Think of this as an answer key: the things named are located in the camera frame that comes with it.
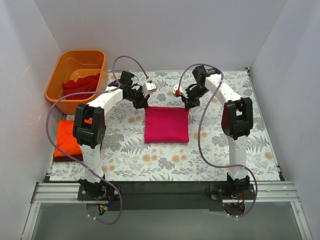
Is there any magenta t shirt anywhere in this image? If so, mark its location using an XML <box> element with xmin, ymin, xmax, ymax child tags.
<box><xmin>144</xmin><ymin>106</ymin><xmax>190</xmax><ymax>144</ymax></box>

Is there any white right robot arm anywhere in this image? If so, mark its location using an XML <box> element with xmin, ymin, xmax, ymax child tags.
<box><xmin>175</xmin><ymin>63</ymin><xmax>254</xmax><ymax>199</ymax></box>

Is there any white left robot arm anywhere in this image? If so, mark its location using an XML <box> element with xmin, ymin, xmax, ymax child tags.
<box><xmin>72</xmin><ymin>71</ymin><xmax>157</xmax><ymax>200</ymax></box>

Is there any floral patterned table mat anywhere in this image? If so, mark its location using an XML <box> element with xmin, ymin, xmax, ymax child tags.
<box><xmin>49</xmin><ymin>70</ymin><xmax>280</xmax><ymax>181</ymax></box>

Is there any red t shirt in bin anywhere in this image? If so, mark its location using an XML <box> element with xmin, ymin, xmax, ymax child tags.
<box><xmin>61</xmin><ymin>73</ymin><xmax>100</xmax><ymax>100</ymax></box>

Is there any orange plastic bin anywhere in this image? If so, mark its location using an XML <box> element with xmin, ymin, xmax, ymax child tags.
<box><xmin>45</xmin><ymin>49</ymin><xmax>108</xmax><ymax>115</ymax></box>

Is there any folded dark red t shirt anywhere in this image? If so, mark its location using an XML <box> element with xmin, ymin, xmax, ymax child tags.
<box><xmin>53</xmin><ymin>138</ymin><xmax>83</xmax><ymax>163</ymax></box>

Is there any folded orange t shirt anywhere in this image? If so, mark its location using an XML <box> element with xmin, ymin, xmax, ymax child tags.
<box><xmin>55</xmin><ymin>119</ymin><xmax>82</xmax><ymax>156</ymax></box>

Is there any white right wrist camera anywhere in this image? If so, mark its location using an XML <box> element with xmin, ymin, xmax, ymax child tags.
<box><xmin>172</xmin><ymin>84</ymin><xmax>188</xmax><ymax>98</ymax></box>

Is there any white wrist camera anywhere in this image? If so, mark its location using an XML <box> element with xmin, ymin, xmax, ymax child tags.
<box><xmin>172</xmin><ymin>84</ymin><xmax>188</xmax><ymax>98</ymax></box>
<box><xmin>142</xmin><ymin>81</ymin><xmax>157</xmax><ymax>98</ymax></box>

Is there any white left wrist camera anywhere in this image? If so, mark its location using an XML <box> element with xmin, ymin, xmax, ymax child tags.
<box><xmin>142</xmin><ymin>81</ymin><xmax>157</xmax><ymax>98</ymax></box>

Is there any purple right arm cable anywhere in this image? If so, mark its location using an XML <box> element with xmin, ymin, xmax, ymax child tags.
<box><xmin>176</xmin><ymin>63</ymin><xmax>258</xmax><ymax>219</ymax></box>

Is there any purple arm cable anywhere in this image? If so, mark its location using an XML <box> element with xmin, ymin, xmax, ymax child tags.
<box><xmin>176</xmin><ymin>63</ymin><xmax>258</xmax><ymax>219</ymax></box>
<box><xmin>45</xmin><ymin>55</ymin><xmax>152</xmax><ymax>225</ymax></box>

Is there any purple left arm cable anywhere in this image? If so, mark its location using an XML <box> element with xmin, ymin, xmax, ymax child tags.
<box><xmin>45</xmin><ymin>55</ymin><xmax>152</xmax><ymax>225</ymax></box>

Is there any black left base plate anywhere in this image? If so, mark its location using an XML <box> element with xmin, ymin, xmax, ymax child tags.
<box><xmin>77</xmin><ymin>184</ymin><xmax>120</xmax><ymax>201</ymax></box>

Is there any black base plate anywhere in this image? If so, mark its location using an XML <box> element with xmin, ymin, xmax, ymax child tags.
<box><xmin>204</xmin><ymin>181</ymin><xmax>255</xmax><ymax>200</ymax></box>
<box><xmin>77</xmin><ymin>184</ymin><xmax>120</xmax><ymax>201</ymax></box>

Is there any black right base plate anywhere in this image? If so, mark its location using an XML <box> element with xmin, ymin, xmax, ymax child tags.
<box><xmin>204</xmin><ymin>181</ymin><xmax>255</xmax><ymax>200</ymax></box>

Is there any aluminium frame rail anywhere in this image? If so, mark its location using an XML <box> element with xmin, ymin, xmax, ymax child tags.
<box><xmin>31</xmin><ymin>181</ymin><xmax>300</xmax><ymax>203</ymax></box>

